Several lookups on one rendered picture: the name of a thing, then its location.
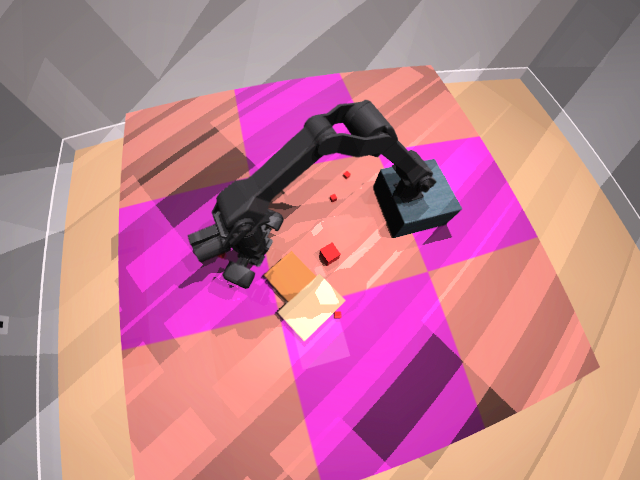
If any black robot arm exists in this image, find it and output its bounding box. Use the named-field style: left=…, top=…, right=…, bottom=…
left=188, top=99, right=437, bottom=262

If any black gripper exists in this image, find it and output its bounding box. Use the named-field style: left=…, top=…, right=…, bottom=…
left=223, top=208, right=283, bottom=289

